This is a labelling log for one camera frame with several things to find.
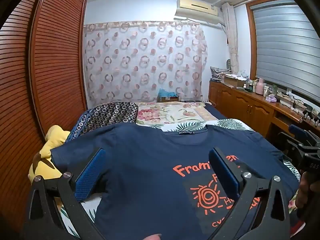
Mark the cardboard box with blue cloth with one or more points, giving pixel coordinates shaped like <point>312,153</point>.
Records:
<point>167,98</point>

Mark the purple pouch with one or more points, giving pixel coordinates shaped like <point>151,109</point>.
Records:
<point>271,98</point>

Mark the flat cardboard box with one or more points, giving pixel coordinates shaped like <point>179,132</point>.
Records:
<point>233,81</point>

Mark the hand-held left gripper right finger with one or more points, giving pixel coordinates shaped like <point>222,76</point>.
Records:
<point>226,172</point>

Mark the pink thermos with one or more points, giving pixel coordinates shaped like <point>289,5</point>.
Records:
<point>260,87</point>

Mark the wall air conditioner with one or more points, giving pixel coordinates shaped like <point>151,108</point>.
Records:
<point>197,7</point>

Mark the wooden louvered wardrobe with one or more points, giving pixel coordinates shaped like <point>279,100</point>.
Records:
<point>57,55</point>

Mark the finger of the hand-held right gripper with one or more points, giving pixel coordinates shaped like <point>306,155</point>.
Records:
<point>291,142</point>
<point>298,131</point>

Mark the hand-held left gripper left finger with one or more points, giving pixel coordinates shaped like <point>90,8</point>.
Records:
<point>90,171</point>

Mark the navy printed t-shirt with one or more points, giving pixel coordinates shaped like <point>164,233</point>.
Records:
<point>150,167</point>

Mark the tied beige curtain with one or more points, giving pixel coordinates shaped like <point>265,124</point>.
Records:
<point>232,42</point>

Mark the fern leaf bed sheet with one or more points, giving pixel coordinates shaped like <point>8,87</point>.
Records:
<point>225,123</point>

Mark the wooden cabinet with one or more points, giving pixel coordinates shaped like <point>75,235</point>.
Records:
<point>240,105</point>

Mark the floral blanket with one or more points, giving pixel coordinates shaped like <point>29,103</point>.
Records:
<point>170,112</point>

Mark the yellow plush toy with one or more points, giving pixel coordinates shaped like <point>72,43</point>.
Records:
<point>50,150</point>

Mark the grey window blind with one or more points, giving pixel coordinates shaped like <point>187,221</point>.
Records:
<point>287,47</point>

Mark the person's left hand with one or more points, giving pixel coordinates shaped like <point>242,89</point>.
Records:
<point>151,237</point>

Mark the folded patterned cloth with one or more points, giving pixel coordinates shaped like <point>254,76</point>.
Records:
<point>217,72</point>

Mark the person's right hand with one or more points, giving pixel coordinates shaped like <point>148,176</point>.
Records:
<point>303,190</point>

